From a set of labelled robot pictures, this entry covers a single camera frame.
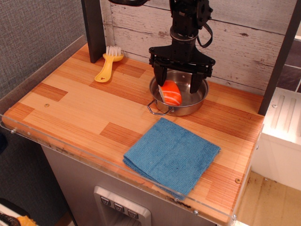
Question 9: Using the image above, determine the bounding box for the yellow object at corner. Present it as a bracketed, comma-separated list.
[17, 216, 37, 226]

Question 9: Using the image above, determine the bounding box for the dark grey left post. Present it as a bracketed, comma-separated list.
[81, 0, 106, 63]

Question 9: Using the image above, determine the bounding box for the orange salmon sushi toy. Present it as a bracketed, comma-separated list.
[158, 80, 182, 106]

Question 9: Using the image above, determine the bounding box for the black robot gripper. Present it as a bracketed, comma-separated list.
[149, 40, 215, 94]

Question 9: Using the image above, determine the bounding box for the clear acrylic edge guard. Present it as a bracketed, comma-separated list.
[2, 109, 264, 226]

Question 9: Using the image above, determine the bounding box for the yellow dish brush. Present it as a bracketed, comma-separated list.
[95, 46, 124, 83]

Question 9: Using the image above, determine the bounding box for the dark grey right post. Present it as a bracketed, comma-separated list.
[258, 0, 301, 116]

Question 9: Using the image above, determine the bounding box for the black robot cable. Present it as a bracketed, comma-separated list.
[196, 22, 214, 49]

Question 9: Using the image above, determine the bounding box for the grey toy fridge cabinet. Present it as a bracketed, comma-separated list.
[42, 146, 214, 226]

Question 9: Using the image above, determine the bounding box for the white toy sink unit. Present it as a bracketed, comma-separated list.
[251, 88, 301, 190]

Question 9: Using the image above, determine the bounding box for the silver dispenser panel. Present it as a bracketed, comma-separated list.
[94, 186, 152, 226]

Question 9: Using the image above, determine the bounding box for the blue folded cloth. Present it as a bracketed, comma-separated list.
[123, 118, 220, 200]

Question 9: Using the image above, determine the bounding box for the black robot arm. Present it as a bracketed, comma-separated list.
[149, 0, 215, 94]

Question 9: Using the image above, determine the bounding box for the dark grey post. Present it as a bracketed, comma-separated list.
[81, 0, 106, 63]
[258, 0, 301, 116]

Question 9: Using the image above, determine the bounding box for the stainless steel pot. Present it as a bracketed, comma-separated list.
[147, 69, 209, 116]

